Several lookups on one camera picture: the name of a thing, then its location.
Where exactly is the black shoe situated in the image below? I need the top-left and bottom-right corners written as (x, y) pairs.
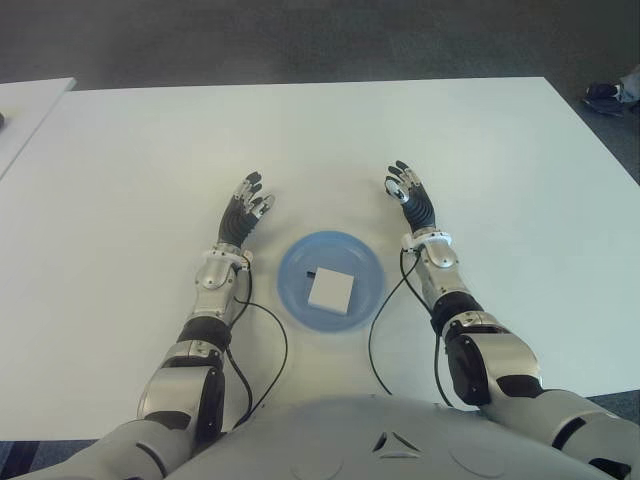
top-left (582, 82), bottom-right (626, 117)

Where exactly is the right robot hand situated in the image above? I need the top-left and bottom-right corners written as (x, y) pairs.
top-left (383, 159), bottom-right (440, 235)

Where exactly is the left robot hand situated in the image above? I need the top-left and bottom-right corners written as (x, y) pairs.
top-left (217, 171), bottom-right (276, 249)

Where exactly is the grey trouser leg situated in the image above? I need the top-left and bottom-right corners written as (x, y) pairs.
top-left (619, 69), bottom-right (640, 104)

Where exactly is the white side table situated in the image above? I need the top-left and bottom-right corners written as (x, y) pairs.
top-left (0, 77), bottom-right (77, 179)

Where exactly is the blue plate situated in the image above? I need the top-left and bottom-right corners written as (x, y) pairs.
top-left (277, 230), bottom-right (387, 334)

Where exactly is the white charger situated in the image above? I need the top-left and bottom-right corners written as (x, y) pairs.
top-left (305, 267), bottom-right (355, 315)

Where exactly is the black cable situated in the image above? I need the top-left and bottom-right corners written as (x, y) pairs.
top-left (224, 347), bottom-right (253, 419)
top-left (402, 272), bottom-right (456, 409)
top-left (368, 247), bottom-right (419, 396)
top-left (230, 254), bottom-right (289, 430)

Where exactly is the grey robot torso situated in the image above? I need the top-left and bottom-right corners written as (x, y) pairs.
top-left (169, 393), bottom-right (606, 480)

